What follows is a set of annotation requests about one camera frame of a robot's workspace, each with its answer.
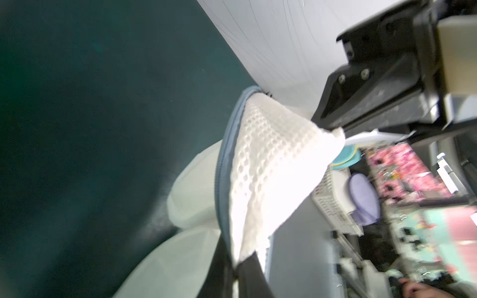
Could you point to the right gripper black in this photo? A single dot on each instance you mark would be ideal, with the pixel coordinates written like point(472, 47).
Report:
point(394, 75)

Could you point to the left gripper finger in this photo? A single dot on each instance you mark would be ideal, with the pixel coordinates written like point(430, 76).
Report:
point(222, 277)

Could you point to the white mesh laundry bag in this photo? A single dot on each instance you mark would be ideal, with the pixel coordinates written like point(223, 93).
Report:
point(243, 188)

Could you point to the purple object background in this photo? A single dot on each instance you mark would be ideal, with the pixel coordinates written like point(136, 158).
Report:
point(365, 198)

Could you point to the white plastic crate background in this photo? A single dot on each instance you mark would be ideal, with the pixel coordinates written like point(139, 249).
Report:
point(333, 199)

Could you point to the person hand background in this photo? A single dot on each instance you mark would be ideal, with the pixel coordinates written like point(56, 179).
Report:
point(420, 290)

